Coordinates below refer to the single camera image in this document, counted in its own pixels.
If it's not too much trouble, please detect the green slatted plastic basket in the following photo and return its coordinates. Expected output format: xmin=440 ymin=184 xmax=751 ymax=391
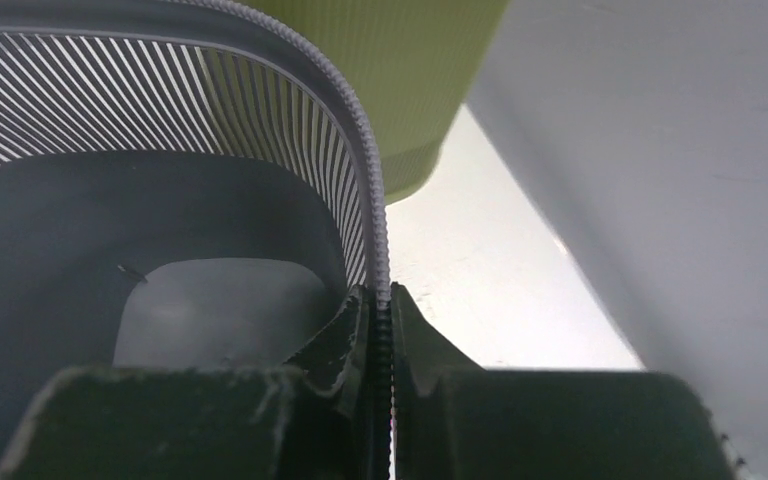
xmin=250 ymin=0 xmax=508 ymax=203

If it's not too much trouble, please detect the grey slatted plastic basket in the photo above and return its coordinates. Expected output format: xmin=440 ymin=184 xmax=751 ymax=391
xmin=0 ymin=1 xmax=391 ymax=479

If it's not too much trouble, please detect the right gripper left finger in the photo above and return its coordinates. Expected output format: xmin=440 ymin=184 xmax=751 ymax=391
xmin=0 ymin=287 xmax=372 ymax=479

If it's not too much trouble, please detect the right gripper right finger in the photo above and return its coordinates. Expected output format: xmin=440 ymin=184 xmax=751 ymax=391
xmin=391 ymin=284 xmax=735 ymax=479

